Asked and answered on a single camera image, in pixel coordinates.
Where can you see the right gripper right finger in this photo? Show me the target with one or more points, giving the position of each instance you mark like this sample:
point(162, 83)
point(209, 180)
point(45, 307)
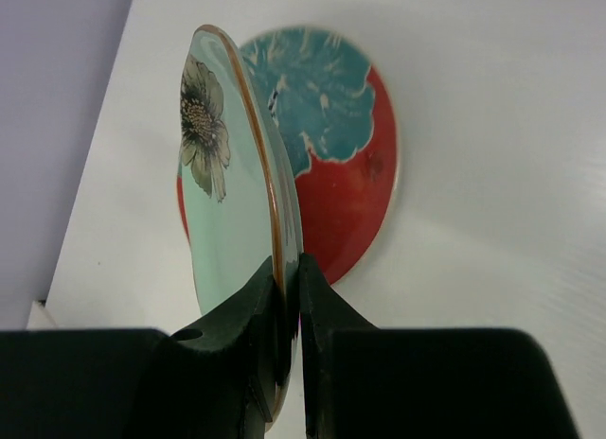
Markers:
point(362, 381)

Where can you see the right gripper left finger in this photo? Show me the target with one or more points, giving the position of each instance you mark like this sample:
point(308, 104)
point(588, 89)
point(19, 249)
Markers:
point(214, 378)

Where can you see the mint green flower plate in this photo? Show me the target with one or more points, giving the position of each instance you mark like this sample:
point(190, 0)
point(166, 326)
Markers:
point(238, 200)

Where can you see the red teal flower plate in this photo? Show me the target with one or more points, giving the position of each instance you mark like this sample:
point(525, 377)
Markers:
point(337, 124)

